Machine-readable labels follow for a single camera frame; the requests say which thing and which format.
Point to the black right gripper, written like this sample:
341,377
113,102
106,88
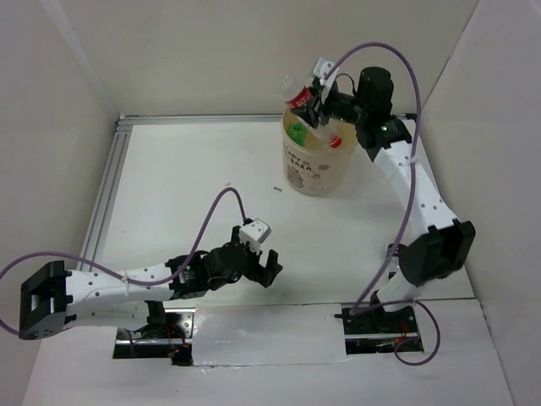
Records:
311,114

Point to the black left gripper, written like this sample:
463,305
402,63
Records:
268,273

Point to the clear bottle large red label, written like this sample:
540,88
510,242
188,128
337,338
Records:
297,96

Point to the green plastic bottle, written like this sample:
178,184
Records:
297,132

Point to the small bottle black label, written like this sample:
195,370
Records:
393,255

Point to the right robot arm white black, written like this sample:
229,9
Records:
441,241

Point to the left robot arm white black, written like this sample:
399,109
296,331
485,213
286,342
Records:
55,299

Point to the beige cartoon bin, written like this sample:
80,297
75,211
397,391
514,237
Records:
316,169

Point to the silver tape sheet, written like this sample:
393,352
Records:
268,335

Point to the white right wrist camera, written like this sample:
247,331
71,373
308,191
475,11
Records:
324,73

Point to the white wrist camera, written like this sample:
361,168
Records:
324,73
254,234

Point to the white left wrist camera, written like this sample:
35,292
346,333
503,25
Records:
254,234

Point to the aluminium frame rail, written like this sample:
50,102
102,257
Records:
170,183

